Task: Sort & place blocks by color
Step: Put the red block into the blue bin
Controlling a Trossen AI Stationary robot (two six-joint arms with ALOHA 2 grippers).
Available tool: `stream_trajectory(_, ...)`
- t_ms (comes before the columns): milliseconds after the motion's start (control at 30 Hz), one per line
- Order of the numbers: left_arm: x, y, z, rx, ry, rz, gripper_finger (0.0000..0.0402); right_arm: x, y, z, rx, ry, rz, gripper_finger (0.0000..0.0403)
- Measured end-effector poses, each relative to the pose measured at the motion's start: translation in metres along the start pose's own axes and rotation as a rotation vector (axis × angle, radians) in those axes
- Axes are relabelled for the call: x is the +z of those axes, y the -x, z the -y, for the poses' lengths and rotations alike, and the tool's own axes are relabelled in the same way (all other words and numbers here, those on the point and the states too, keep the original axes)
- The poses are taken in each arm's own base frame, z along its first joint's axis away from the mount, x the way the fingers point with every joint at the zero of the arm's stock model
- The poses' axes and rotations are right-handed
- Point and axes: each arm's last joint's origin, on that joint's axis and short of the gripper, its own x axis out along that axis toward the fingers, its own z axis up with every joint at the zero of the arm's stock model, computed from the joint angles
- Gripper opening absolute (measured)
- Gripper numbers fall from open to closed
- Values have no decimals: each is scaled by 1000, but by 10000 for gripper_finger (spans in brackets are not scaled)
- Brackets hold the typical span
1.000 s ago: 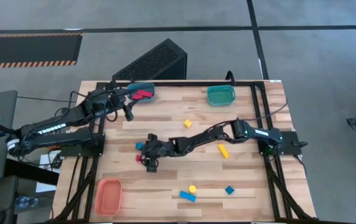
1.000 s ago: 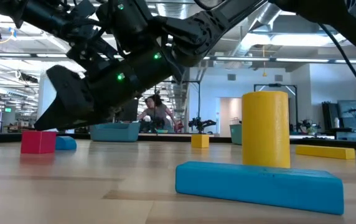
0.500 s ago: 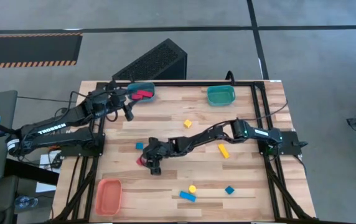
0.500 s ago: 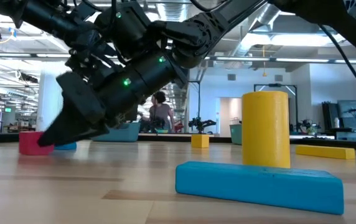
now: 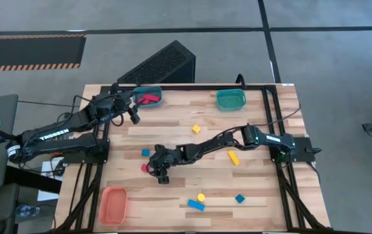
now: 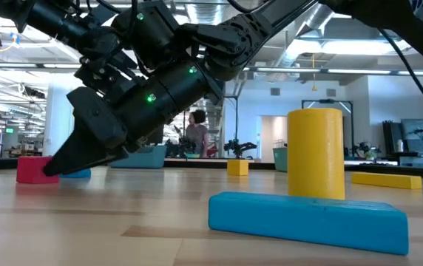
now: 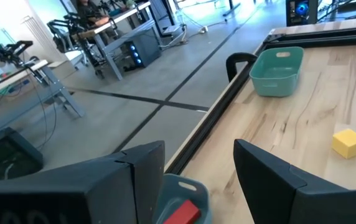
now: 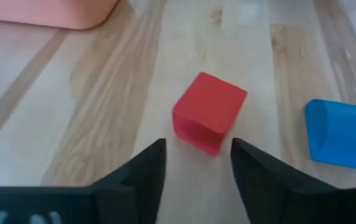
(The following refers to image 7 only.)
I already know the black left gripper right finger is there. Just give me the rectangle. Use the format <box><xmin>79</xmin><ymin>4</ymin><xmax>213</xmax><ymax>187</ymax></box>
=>
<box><xmin>233</xmin><ymin>139</ymin><xmax>356</xmax><ymax>224</ymax></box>

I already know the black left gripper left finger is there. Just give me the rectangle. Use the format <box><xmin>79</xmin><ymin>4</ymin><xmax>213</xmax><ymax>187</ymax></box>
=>
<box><xmin>0</xmin><ymin>140</ymin><xmax>166</xmax><ymax>224</ymax></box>

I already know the yellow cube block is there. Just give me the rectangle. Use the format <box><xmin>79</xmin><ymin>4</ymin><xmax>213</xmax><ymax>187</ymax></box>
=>
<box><xmin>332</xmin><ymin>128</ymin><xmax>356</xmax><ymax>160</ymax></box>

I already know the long red block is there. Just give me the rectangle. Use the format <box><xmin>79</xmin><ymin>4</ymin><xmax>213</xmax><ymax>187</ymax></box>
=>
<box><xmin>163</xmin><ymin>199</ymin><xmax>202</xmax><ymax>224</ymax></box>

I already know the black computer tower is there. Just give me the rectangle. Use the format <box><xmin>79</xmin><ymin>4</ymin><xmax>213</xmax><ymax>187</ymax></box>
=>
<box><xmin>0</xmin><ymin>126</ymin><xmax>44</xmax><ymax>182</ymax></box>

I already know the grey workbench table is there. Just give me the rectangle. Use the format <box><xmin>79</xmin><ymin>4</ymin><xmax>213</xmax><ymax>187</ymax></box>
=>
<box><xmin>0</xmin><ymin>58</ymin><xmax>86</xmax><ymax>126</ymax></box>
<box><xmin>72</xmin><ymin>1</ymin><xmax>164</xmax><ymax>82</ymax></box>

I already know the blue plastic bin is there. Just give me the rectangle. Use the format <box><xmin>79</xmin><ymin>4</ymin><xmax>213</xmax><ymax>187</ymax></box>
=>
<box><xmin>152</xmin><ymin>173</ymin><xmax>213</xmax><ymax>224</ymax></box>

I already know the teal plastic bin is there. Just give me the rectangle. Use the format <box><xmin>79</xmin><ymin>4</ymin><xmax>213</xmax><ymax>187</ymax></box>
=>
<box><xmin>248</xmin><ymin>46</ymin><xmax>305</xmax><ymax>98</ymax></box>

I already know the computer tower with blue lights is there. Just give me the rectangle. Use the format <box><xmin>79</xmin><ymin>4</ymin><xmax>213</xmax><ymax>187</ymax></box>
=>
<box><xmin>124</xmin><ymin>29</ymin><xmax>162</xmax><ymax>68</ymax></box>

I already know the person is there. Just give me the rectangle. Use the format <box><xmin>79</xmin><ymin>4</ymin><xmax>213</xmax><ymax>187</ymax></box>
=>
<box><xmin>77</xmin><ymin>0</ymin><xmax>111</xmax><ymax>30</ymax></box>

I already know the computer tower with blue fan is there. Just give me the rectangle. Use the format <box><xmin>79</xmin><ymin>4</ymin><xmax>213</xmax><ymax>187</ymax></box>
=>
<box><xmin>285</xmin><ymin>0</ymin><xmax>319</xmax><ymax>27</ymax></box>

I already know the black aluminium table frame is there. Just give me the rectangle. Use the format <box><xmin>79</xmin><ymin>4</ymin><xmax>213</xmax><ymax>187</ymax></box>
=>
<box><xmin>164</xmin><ymin>25</ymin><xmax>356</xmax><ymax>175</ymax></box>

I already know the black cable loop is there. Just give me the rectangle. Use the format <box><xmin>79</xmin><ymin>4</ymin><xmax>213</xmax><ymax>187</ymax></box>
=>
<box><xmin>225</xmin><ymin>52</ymin><xmax>258</xmax><ymax>83</ymax></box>

